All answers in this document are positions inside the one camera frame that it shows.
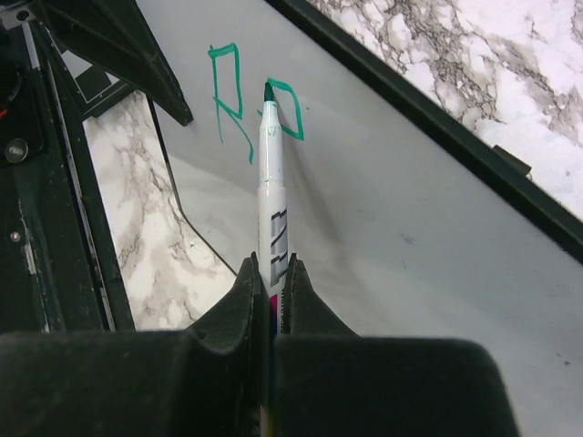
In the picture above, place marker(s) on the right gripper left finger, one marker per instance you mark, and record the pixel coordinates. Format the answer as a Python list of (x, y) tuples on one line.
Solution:
[(199, 381)]

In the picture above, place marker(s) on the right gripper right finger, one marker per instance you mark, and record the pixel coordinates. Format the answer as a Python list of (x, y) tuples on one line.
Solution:
[(330, 381)]

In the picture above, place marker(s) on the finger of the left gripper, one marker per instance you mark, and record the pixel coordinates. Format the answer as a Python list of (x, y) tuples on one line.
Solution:
[(115, 36)]

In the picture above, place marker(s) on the green whiteboard marker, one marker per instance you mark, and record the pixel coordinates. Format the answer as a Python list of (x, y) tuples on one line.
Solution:
[(273, 244)]

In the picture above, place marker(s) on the black framed whiteboard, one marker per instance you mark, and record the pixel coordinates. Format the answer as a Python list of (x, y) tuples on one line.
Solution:
[(408, 224)]

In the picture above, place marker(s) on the black white checkerboard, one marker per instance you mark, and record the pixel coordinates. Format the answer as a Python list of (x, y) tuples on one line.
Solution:
[(93, 90)]

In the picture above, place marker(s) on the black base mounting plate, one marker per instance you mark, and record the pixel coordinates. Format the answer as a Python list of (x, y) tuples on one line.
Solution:
[(59, 268)]

